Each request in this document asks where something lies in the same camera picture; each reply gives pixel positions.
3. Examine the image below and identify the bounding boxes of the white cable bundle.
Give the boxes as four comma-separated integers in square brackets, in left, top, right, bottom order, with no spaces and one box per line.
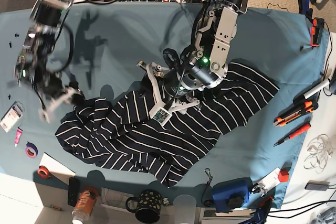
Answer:
[303,134,336,174]

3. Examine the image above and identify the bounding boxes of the black remote control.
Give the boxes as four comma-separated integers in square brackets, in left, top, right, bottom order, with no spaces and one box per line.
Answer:
[68,177,80,207]

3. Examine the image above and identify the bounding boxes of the white paper sheet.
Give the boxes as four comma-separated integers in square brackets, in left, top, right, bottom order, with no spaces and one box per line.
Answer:
[40,153,76,177]

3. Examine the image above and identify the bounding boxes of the orange tape roll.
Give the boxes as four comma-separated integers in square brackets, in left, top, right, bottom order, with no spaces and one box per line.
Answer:
[37,165,51,179]

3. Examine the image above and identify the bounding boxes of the red black clamp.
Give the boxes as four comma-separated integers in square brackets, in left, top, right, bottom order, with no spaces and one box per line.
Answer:
[310,18,325,48]

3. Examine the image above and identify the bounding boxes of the grey flat device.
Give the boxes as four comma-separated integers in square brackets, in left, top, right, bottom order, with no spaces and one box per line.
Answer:
[304,181,329,191]

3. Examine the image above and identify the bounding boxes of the black mug gold leaves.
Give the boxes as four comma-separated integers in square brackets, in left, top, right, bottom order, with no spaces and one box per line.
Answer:
[125,189,163,224]

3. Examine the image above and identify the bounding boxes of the black lanyard with clip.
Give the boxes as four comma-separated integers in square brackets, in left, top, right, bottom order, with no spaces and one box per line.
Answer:
[201,167,214,207]

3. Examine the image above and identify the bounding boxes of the navy white striped t-shirt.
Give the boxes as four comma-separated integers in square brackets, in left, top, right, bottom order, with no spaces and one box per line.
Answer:
[55,61,279,187]

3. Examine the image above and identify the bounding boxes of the translucent plastic cup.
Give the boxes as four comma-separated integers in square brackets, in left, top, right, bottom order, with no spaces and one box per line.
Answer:
[173,195,196,224]

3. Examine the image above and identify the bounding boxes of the blue box with knob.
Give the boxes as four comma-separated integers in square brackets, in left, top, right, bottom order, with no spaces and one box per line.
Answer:
[212,179,250,213]

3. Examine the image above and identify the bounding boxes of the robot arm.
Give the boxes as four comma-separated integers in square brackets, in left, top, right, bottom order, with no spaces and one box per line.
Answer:
[138,0,248,125]
[13,0,84,123]

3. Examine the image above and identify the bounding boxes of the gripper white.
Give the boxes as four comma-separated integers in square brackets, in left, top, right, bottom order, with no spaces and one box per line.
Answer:
[137,60,201,126]
[38,86,85,123]

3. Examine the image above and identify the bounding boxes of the pink glue tube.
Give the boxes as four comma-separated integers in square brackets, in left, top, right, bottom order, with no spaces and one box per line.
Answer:
[14,127,23,147]

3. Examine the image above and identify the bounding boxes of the white card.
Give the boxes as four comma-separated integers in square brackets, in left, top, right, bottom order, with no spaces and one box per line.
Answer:
[257,167,280,191]

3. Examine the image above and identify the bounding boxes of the orange black utility knife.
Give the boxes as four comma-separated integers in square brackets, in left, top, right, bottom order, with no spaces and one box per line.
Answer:
[273,101,318,127]

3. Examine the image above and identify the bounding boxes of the orange handled screwdriver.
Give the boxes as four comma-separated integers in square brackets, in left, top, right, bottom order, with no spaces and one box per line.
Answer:
[274,123,311,147]

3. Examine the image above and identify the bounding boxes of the orange drink can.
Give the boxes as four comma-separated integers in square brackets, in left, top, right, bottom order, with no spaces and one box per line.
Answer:
[72,186,99,224]

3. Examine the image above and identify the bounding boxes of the teal table cloth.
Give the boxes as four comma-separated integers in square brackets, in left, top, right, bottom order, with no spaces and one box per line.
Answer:
[1,2,329,199]

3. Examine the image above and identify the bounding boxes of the purple tape roll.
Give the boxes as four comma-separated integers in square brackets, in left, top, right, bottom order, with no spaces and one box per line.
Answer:
[25,142,38,158]

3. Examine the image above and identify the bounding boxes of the clear plastic blister pack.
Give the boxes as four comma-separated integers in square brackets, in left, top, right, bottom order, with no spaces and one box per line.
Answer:
[1,101,24,133]

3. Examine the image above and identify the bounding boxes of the small red cube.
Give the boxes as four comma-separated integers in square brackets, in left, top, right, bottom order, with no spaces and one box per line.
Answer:
[278,170,289,183]

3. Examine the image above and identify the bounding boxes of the black white marker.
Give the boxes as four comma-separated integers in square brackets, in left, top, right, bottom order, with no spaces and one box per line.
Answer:
[293,79,330,104]

